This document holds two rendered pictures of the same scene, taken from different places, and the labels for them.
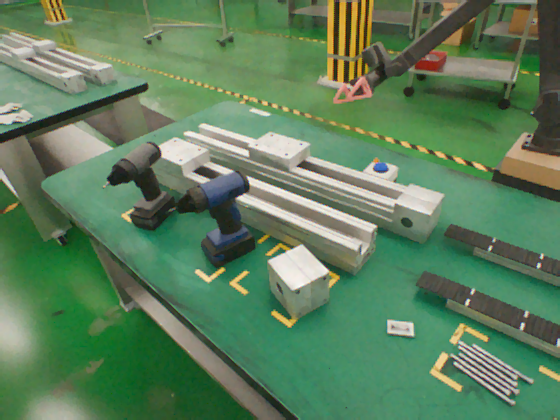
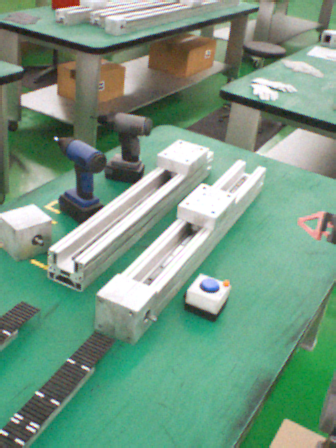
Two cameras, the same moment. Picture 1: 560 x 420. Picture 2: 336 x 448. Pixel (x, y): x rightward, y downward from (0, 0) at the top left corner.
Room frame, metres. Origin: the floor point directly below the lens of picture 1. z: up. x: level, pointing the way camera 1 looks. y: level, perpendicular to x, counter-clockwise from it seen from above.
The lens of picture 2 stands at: (0.49, -1.30, 1.63)
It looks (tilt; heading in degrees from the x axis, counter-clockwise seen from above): 31 degrees down; 71
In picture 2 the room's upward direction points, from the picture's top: 8 degrees clockwise
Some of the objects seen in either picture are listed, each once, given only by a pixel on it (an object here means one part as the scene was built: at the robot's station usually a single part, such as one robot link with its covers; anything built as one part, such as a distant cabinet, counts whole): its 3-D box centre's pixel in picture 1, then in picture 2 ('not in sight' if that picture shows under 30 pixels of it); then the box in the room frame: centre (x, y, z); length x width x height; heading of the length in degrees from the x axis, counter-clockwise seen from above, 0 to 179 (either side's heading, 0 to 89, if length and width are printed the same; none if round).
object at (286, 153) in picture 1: (279, 154); (206, 210); (1.04, -0.03, 0.87); 0.16 x 0.11 x 0.07; 49
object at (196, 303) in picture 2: (378, 178); (204, 295); (0.95, -0.32, 0.81); 0.10 x 0.08 x 0.06; 139
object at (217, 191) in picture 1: (212, 223); (75, 176); (0.70, 0.15, 0.89); 0.20 x 0.08 x 0.22; 121
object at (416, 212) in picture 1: (418, 211); (130, 310); (0.75, -0.37, 0.83); 0.12 x 0.09 x 0.10; 139
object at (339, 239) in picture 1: (240, 196); (144, 204); (0.90, 0.10, 0.82); 0.80 x 0.10 x 0.09; 49
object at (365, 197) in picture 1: (280, 167); (204, 225); (1.04, -0.03, 0.82); 0.80 x 0.10 x 0.09; 49
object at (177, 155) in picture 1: (180, 159); (182, 161); (1.06, 0.29, 0.87); 0.16 x 0.11 x 0.07; 49
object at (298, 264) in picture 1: (303, 279); (28, 234); (0.56, -0.05, 0.83); 0.11 x 0.10 x 0.10; 118
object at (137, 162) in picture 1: (139, 192); (118, 145); (0.86, 0.37, 0.89); 0.20 x 0.08 x 0.22; 154
